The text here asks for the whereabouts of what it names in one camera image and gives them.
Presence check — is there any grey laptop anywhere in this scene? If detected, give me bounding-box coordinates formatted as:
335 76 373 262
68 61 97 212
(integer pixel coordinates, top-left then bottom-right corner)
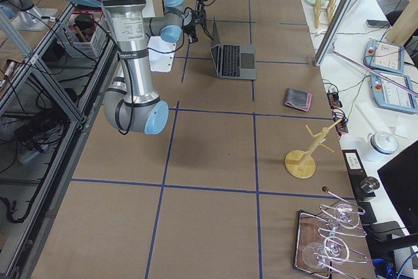
210 19 257 80

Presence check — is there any white plastic basket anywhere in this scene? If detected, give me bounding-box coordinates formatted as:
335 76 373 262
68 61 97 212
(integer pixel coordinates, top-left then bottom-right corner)
61 10 106 59

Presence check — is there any wooden dish rack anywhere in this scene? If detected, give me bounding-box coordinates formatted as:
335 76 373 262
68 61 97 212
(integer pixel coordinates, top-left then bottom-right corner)
313 0 336 29

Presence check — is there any folded grey pink cloth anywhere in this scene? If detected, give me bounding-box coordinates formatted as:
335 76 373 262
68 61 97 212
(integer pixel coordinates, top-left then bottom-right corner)
284 88 312 112

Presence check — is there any black smartphone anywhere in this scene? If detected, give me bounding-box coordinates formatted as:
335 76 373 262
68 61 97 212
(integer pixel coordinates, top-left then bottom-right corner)
366 19 391 28

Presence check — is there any wooden mug tree stand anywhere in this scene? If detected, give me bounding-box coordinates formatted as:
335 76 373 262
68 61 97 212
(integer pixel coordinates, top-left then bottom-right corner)
284 119 342 179

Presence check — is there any upper teach pendant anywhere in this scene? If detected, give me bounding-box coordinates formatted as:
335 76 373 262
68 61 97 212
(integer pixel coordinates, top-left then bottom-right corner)
363 39 405 74

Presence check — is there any teach pendant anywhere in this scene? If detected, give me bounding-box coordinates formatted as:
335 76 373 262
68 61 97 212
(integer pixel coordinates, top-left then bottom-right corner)
363 39 405 74
370 74 417 114

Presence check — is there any lower teach pendant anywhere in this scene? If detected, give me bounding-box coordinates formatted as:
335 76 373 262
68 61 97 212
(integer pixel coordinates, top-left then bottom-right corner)
370 74 417 114

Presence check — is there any white kettle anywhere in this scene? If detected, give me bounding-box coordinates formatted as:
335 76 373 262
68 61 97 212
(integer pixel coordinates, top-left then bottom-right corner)
364 131 399 161

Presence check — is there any clear wine glass upper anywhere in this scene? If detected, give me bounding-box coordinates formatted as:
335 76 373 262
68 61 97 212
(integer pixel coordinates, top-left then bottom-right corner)
327 203 360 229

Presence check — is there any clear wine glass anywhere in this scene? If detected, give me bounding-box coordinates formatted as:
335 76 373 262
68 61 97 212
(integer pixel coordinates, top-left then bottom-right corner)
327 203 360 229
302 237 349 269

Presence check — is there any black monitor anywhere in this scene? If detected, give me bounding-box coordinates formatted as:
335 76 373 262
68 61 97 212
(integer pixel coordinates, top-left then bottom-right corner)
378 142 417 233

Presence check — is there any clear wine glass lower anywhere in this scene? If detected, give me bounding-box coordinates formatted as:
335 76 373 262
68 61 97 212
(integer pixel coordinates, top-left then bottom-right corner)
302 237 349 269

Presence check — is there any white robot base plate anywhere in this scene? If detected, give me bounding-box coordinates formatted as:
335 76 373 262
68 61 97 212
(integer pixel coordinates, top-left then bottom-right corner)
148 37 176 73

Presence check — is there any aluminium frame post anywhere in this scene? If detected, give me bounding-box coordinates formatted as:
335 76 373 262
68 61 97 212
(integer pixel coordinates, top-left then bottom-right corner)
313 0 354 67

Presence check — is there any wire glass rack tray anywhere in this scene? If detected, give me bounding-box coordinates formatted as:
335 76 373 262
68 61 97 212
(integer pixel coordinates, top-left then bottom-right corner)
293 202 368 278

